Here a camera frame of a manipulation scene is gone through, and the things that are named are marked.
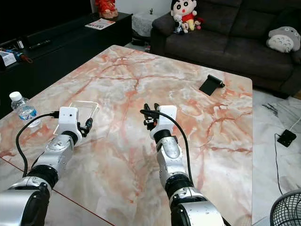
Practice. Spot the white and black box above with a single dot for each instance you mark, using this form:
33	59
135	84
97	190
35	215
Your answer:
8	58

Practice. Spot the cartoon boy plush doll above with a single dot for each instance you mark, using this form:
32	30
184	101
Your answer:
183	8

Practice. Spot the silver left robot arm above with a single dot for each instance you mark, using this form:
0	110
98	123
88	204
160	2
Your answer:
56	153

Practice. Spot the black folding phone stand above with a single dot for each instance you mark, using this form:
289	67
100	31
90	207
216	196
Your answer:
210	84

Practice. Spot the white lace covered side table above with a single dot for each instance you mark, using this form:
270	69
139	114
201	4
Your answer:
143	23

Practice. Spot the black power adapter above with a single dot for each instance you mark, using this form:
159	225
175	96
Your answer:
287	138

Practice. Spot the black remote control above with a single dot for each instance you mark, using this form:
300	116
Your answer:
39	44

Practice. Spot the red festive figurine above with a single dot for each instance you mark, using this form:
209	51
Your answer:
106	7

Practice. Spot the clear plastic food container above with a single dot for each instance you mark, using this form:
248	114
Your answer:
87	106

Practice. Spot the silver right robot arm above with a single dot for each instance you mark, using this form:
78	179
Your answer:
171	160

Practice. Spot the grey Totoro plush cushion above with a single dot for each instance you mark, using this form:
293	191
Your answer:
282	41

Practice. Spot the red and white magazine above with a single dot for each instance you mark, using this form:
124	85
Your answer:
99	24

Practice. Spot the black flat television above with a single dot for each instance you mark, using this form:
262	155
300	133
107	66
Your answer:
37	19

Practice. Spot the black TV console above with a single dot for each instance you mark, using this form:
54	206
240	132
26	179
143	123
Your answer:
66	61

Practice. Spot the clear plastic water bottle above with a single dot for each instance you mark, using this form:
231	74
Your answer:
26	112

